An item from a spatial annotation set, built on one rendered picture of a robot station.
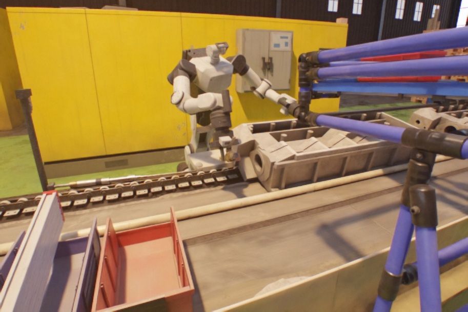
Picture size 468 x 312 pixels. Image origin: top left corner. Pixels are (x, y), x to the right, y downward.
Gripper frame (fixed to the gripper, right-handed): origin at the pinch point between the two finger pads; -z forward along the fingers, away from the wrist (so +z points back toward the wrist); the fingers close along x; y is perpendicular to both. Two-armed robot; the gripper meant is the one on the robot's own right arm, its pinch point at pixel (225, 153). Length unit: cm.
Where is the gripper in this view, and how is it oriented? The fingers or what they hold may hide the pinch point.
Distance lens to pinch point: 107.2
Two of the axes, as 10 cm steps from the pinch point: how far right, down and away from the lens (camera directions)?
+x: 9.4, -1.1, 3.4
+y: -3.2, 1.5, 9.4
